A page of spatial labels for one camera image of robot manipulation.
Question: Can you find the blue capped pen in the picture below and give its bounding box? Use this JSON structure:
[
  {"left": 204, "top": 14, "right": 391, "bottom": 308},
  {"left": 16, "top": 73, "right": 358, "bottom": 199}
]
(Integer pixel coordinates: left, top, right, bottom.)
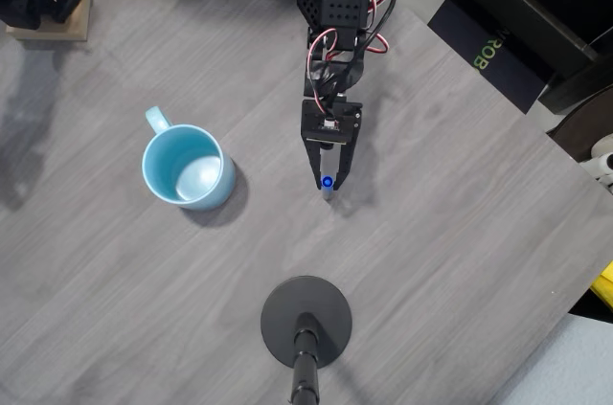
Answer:
[{"left": 320, "top": 145, "right": 337, "bottom": 203}]

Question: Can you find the light blue ceramic mug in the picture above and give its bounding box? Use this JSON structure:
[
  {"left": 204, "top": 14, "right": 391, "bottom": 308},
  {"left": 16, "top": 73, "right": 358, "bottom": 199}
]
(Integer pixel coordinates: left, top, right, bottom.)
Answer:
[{"left": 141, "top": 105, "right": 237, "bottom": 213}]

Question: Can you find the black box with green letters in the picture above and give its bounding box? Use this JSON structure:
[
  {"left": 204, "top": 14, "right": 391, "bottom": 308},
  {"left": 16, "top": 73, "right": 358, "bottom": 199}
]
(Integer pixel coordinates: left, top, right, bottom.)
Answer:
[{"left": 426, "top": 0, "right": 556, "bottom": 115}]

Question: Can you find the dark brown round stool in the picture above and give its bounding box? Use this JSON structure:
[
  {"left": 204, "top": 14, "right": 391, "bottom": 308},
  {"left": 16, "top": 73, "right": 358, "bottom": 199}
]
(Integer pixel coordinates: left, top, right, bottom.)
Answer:
[{"left": 545, "top": 86, "right": 613, "bottom": 167}]

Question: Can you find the white device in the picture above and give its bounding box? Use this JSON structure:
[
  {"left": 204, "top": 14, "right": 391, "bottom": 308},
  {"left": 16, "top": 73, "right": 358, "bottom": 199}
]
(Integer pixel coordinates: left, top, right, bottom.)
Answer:
[{"left": 578, "top": 134, "right": 613, "bottom": 193}]

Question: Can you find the wooden base board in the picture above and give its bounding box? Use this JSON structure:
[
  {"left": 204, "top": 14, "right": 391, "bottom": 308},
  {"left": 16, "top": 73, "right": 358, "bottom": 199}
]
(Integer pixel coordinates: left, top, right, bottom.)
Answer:
[{"left": 5, "top": 0, "right": 93, "bottom": 42}]

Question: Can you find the yellow object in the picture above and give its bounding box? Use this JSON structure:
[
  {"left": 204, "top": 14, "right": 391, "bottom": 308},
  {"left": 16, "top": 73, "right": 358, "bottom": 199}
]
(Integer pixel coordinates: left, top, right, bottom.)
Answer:
[{"left": 589, "top": 260, "right": 613, "bottom": 309}]

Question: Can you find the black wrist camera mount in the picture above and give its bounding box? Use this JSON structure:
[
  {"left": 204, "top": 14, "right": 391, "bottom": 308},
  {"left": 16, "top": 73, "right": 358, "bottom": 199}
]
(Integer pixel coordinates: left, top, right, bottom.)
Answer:
[{"left": 300, "top": 97, "right": 364, "bottom": 146}]

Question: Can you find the red white servo wire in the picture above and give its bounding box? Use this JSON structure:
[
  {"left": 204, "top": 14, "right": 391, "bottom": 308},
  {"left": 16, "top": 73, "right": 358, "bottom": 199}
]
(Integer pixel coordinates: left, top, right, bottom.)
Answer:
[
  {"left": 307, "top": 27, "right": 339, "bottom": 127},
  {"left": 356, "top": 0, "right": 392, "bottom": 56}
]

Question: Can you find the black round base camera stand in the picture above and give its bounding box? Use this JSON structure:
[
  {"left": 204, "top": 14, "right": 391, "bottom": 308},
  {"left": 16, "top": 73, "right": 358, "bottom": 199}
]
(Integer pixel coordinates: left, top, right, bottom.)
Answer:
[{"left": 260, "top": 275, "right": 353, "bottom": 405}]

